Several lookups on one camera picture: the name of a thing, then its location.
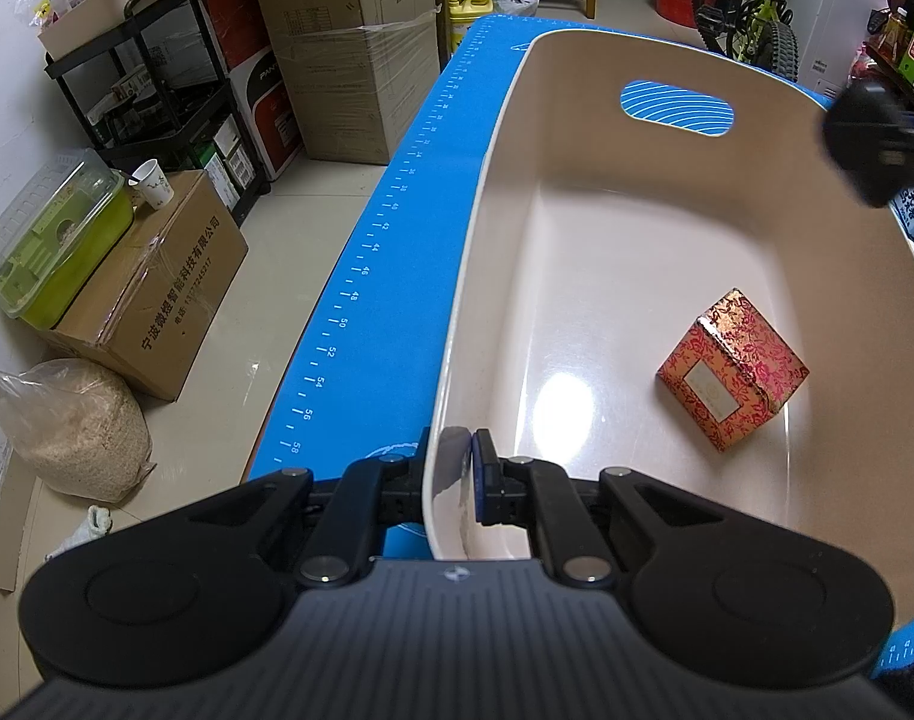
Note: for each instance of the clear bag of grain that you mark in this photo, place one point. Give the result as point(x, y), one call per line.
point(75, 427)

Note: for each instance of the flat cardboard sheet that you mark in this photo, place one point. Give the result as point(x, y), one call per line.
point(3, 540)

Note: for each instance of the yellow plastic jug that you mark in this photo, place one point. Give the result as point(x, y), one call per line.
point(468, 15)

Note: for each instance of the red floral patterned box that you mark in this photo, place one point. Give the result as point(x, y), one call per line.
point(727, 375)

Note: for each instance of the taped cardboard box black print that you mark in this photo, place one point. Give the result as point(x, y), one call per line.
point(157, 300)

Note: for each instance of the white crumpled cloth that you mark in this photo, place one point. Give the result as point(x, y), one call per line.
point(86, 529)

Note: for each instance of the white paper cup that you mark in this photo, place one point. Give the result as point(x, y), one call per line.
point(153, 184)

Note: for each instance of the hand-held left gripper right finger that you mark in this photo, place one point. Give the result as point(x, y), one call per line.
point(488, 480)

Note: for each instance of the blue ruled table mat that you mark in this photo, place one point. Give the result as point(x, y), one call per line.
point(397, 277)

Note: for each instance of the white appliance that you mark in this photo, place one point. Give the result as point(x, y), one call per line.
point(839, 7)

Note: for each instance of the beige plastic storage bin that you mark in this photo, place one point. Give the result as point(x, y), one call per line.
point(577, 277)

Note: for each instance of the open cardboard box with clutter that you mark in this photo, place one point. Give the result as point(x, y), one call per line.
point(105, 11)

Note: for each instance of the black shelf cart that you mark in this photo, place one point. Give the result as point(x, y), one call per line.
point(164, 30)

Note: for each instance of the green black child bicycle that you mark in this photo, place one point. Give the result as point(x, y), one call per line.
point(757, 15)

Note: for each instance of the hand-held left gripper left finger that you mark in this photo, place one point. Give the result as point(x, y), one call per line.
point(406, 495)

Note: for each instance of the large plastic-wrapped cardboard box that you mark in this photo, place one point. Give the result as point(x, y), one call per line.
point(352, 90)

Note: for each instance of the red white appliance box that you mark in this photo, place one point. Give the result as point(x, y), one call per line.
point(269, 112)

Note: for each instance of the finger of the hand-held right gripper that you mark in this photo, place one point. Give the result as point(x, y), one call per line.
point(873, 139)

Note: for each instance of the green container with clear lid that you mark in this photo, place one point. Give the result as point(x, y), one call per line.
point(60, 240)

